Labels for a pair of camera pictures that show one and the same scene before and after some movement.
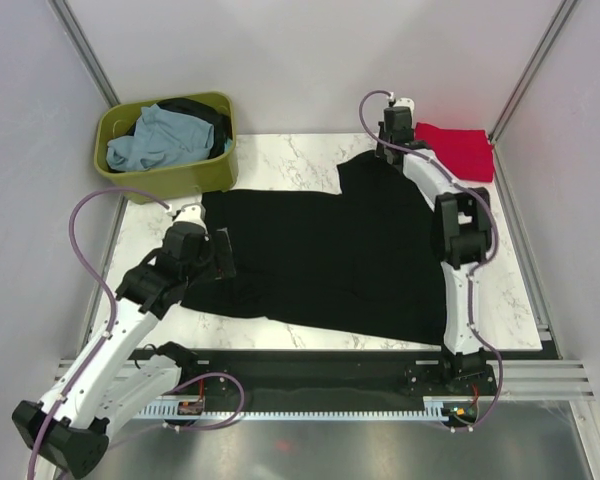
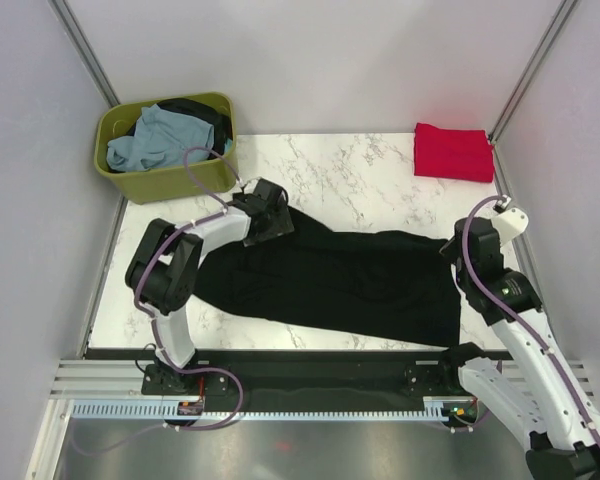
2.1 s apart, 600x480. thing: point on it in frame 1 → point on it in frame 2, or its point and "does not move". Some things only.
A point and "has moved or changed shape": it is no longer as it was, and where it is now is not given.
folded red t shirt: [468, 152] does not move
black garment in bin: [205, 112] does not move
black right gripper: [380, 151] → [447, 250]
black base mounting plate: [305, 376] does not move
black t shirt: [359, 262] has moved or changed shape
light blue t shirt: [160, 139] does not move
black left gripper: [221, 265] → [281, 225]
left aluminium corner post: [85, 50] does not move
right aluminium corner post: [566, 9] does not move
